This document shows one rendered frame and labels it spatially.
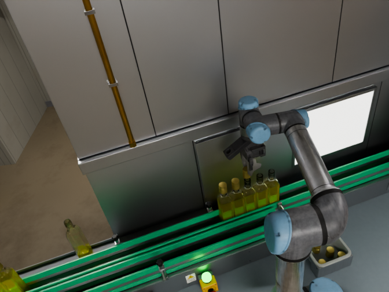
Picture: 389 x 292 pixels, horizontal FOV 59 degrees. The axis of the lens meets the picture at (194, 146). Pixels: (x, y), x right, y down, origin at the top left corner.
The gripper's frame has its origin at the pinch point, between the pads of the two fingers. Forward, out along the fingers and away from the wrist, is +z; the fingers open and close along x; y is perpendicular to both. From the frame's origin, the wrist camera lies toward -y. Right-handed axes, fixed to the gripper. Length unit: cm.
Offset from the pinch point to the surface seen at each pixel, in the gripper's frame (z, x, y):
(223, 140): -10.4, 12.0, -5.1
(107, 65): -56, 13, -42
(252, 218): 23.7, -6.3, -1.5
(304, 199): 27.0, -4.3, 27.3
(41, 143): 119, 262, -141
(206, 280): 35, -21, -30
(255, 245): 31.6, -15.1, -4.4
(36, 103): 100, 325, -141
